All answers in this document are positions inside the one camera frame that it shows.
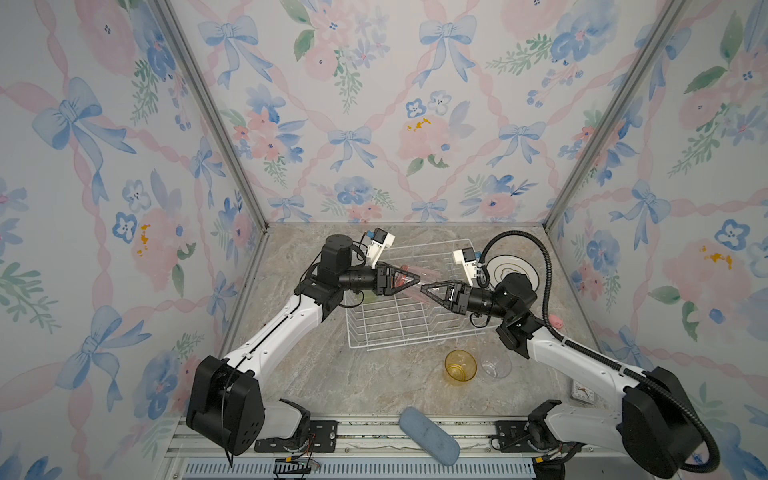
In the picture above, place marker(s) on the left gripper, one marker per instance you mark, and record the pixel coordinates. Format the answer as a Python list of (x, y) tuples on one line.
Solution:
[(385, 286)]

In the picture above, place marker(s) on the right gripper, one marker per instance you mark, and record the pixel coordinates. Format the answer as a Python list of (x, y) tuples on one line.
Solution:
[(457, 299)]

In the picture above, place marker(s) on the plain white plate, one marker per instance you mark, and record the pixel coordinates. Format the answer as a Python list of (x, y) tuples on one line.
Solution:
[(500, 266)]

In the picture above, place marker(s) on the yellow plastic cup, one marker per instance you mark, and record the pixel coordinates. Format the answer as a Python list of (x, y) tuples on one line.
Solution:
[(460, 366)]

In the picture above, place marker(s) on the clear glass cup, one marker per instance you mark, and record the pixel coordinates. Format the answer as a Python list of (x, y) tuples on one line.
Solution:
[(495, 363)]

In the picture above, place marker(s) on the pink plastic cup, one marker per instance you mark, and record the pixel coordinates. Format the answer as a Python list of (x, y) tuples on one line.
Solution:
[(427, 275)]

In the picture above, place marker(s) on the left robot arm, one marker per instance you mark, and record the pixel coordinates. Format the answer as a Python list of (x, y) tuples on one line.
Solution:
[(226, 405)]

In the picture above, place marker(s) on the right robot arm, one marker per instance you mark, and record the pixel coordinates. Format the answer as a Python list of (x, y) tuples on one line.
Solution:
[(651, 418)]

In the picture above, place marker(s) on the green plastic cup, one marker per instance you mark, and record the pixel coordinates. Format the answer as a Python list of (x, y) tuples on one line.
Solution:
[(371, 297)]

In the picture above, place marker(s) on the pink pig toy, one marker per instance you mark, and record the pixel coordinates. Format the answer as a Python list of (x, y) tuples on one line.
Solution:
[(556, 322)]

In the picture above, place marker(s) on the white wire dish rack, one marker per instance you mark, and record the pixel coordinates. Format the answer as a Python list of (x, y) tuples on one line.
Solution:
[(403, 319)]

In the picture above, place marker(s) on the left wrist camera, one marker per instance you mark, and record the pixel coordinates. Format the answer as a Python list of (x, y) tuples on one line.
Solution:
[(380, 240)]

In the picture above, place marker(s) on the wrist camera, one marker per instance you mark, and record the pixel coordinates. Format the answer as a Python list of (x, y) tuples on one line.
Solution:
[(380, 240), (468, 260)]

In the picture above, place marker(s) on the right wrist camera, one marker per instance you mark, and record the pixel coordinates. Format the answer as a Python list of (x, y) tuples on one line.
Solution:
[(468, 260)]

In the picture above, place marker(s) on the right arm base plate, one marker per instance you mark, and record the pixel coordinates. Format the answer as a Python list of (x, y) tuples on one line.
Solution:
[(512, 436)]

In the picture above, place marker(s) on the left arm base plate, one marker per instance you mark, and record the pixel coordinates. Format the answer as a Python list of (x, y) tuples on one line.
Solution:
[(315, 436)]

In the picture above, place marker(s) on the aluminium front rail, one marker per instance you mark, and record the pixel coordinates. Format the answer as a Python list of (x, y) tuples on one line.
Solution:
[(367, 447)]

